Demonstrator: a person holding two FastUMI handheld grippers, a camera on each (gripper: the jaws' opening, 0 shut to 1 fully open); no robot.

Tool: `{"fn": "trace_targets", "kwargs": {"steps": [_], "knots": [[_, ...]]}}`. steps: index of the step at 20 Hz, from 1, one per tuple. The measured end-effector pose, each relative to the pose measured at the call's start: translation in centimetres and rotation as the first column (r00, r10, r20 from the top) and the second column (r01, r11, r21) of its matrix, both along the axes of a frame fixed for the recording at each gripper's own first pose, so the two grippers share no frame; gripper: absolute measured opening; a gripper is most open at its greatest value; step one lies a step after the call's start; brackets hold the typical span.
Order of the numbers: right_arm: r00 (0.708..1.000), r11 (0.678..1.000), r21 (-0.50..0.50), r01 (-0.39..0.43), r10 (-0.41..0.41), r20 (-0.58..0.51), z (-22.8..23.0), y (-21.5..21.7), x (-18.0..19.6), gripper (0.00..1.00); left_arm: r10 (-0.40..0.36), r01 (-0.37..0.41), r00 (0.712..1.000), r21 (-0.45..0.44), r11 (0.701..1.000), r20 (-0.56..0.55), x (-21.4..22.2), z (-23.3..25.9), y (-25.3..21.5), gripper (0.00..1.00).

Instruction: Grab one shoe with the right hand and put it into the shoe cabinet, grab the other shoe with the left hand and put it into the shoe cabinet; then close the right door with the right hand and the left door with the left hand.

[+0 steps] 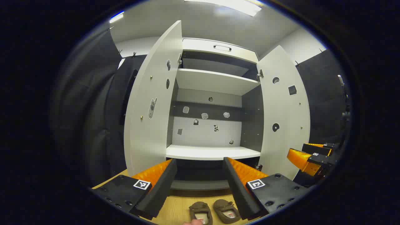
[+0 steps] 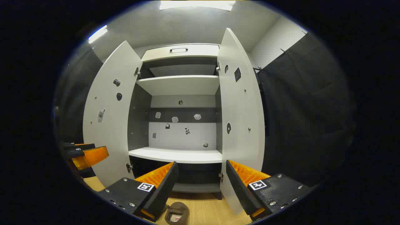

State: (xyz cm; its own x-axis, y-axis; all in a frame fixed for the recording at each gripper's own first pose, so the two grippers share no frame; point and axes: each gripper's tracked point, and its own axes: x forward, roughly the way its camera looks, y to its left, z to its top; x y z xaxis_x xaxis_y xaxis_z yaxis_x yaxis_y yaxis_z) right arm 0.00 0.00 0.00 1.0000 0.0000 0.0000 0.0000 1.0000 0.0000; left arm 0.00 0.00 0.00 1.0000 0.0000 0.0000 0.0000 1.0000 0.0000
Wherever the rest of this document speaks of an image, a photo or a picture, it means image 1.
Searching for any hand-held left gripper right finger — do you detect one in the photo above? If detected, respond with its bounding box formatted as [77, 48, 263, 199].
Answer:
[223, 157, 310, 221]

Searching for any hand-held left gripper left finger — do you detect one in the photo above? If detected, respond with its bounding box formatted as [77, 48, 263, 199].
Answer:
[92, 158, 178, 221]

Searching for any brown fuzzy shoe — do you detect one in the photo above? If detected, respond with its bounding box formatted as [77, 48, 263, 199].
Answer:
[213, 199, 241, 224]
[188, 202, 213, 225]

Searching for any white cabinet door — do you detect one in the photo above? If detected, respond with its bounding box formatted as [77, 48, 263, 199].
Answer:
[257, 45, 311, 181]
[124, 20, 183, 177]

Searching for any white shoe cabinet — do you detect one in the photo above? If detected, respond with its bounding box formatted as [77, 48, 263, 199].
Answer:
[124, 20, 311, 191]

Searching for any white cabinet shelf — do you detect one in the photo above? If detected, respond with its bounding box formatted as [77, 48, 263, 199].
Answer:
[166, 144, 261, 161]
[176, 68, 261, 96]

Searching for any white cabinet top panel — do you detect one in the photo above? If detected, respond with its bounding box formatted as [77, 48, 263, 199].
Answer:
[182, 38, 259, 63]

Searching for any dark tripod stand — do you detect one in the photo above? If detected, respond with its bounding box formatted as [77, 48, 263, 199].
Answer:
[337, 74, 351, 125]

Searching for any black backdrop cloth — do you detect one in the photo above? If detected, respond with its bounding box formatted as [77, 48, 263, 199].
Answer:
[52, 28, 147, 188]
[294, 48, 352, 188]

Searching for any long ceiling light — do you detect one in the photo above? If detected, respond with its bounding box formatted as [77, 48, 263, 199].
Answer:
[184, 0, 262, 17]

